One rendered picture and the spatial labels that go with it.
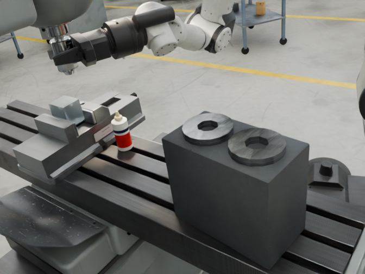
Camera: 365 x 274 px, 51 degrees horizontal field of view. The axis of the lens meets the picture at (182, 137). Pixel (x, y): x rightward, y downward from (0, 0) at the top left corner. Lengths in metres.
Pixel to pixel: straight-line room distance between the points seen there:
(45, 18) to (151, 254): 0.67
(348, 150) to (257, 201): 2.11
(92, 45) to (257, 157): 0.47
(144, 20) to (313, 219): 0.55
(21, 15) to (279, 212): 0.53
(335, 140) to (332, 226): 2.02
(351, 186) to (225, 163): 0.94
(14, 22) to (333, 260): 0.66
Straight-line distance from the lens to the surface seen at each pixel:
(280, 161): 0.59
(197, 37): 1.10
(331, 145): 2.71
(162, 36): 0.94
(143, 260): 1.09
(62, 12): 0.83
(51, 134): 1.02
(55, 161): 0.96
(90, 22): 5.72
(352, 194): 1.45
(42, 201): 1.05
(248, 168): 0.58
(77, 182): 0.95
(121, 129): 0.97
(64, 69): 0.91
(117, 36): 0.90
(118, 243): 0.96
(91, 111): 1.00
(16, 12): 0.72
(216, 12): 1.15
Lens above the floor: 1.49
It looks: 32 degrees down
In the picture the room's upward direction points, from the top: 9 degrees counter-clockwise
